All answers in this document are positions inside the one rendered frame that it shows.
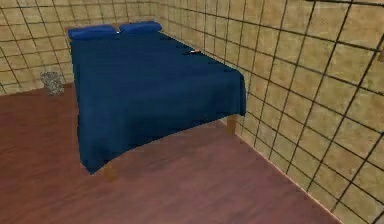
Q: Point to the blue bed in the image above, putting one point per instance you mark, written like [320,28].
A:
[146,96]

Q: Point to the small dark pen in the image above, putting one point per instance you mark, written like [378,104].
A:
[192,52]

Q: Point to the blue pillow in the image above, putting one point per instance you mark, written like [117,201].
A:
[140,27]
[91,32]

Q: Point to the grey mesh bin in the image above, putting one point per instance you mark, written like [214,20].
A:
[52,82]

